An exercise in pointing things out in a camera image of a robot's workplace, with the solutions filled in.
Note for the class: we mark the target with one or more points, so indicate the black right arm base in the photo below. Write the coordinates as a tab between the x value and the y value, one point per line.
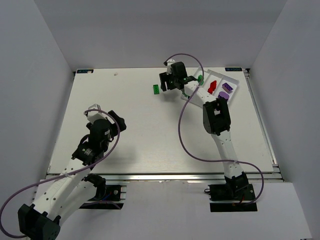
222	201

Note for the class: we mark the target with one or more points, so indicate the blue table label right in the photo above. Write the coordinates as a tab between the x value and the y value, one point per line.
233	69

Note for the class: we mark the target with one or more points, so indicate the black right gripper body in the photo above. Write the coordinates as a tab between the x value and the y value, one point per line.
164	81

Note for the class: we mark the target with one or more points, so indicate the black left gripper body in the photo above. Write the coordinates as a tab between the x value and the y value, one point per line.
120	120

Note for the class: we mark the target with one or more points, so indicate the purple long lego plate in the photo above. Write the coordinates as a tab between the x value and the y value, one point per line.
227	87

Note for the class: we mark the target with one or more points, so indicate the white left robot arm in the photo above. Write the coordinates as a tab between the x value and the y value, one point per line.
76	186

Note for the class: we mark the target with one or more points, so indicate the purple round lego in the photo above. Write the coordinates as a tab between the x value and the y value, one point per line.
223	95

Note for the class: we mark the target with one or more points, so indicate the small green lego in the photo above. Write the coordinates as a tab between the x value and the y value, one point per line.
200	79

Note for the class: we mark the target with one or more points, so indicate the blue table label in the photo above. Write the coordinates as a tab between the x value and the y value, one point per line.
84	71
233	69

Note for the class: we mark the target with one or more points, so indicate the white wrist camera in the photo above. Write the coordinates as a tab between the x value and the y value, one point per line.
168	64
94	113

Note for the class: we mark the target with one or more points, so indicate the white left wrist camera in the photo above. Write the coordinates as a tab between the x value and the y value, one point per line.
94	113

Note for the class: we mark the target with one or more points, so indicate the red rectangular lego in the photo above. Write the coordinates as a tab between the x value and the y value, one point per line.
212	87

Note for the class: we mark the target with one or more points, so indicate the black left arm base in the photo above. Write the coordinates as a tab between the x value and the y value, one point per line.
108	196

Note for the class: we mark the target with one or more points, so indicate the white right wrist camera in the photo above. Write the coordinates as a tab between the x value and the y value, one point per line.
168	64

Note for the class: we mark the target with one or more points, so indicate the blue table label left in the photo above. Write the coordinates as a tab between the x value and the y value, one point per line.
84	71

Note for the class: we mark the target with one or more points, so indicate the white divided tray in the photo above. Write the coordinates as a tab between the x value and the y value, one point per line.
209	76

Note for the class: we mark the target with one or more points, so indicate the green long lego top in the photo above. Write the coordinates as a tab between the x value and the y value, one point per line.
156	89

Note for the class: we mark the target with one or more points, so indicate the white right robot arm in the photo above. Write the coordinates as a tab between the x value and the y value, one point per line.
216	121

